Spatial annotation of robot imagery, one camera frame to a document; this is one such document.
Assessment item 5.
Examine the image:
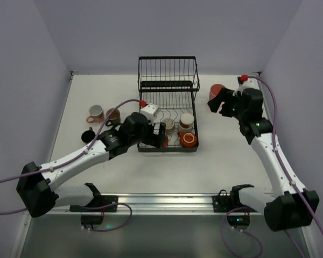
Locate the tall pink plastic cup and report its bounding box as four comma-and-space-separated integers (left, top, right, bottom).
208, 84, 226, 102

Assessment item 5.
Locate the orange teacup white rim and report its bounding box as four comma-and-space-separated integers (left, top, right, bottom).
178, 131, 198, 148

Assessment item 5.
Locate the white steel cup wood band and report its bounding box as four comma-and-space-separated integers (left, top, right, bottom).
178, 113, 194, 132

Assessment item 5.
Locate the dark red striped mug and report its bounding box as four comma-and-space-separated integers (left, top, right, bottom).
106, 109, 121, 126

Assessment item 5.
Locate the pink mug white interior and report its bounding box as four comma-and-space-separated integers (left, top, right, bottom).
86, 105, 104, 124

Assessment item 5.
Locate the black mug brown interior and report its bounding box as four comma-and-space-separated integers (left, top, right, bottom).
81, 127, 96, 144

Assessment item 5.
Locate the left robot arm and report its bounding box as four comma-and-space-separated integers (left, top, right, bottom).
16, 112, 166, 218

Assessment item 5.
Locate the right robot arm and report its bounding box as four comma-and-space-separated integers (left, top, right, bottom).
207, 87, 319, 232

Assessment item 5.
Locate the small orange cup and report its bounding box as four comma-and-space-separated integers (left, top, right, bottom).
162, 134, 169, 148

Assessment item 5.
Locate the speckled beige ceramic cup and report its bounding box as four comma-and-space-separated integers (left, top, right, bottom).
161, 118, 175, 134

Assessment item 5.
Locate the left controller box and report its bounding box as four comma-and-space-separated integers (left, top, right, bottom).
80, 215, 104, 229

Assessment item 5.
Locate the controller box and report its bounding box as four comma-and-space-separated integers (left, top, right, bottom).
80, 215, 104, 229
227, 215, 250, 230

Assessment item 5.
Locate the right controller box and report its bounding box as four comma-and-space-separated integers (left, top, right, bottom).
227, 215, 250, 230

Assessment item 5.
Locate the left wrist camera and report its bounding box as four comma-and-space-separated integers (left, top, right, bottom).
139, 104, 160, 125

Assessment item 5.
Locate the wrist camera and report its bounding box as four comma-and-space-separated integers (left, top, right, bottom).
139, 104, 160, 125
232, 75, 255, 96

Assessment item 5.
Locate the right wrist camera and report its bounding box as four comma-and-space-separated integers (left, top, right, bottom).
232, 75, 255, 96

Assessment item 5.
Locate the black wire dish rack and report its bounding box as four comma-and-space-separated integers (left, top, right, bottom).
137, 56, 200, 153

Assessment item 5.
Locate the aluminium mounting rail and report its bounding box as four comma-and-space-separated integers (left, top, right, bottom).
23, 188, 275, 218

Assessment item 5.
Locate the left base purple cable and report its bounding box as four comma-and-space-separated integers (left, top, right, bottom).
83, 201, 132, 233

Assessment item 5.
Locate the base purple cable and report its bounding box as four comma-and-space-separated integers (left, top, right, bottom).
221, 206, 264, 258
83, 201, 132, 233

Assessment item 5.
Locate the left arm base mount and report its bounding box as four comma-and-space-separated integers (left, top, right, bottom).
69, 195, 118, 213

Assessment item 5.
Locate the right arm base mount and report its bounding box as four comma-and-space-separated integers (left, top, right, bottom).
212, 189, 242, 213

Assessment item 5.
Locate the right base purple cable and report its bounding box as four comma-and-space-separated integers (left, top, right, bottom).
221, 206, 264, 258

